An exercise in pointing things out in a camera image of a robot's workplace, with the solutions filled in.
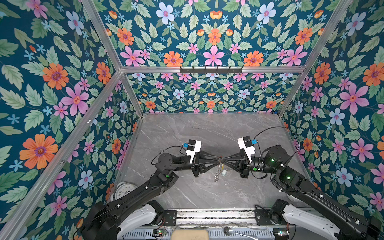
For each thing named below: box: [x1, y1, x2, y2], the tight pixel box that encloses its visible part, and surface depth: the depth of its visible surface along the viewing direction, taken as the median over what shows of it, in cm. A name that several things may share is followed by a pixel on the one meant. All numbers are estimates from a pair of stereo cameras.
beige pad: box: [171, 229, 210, 240], surface depth 68 cm
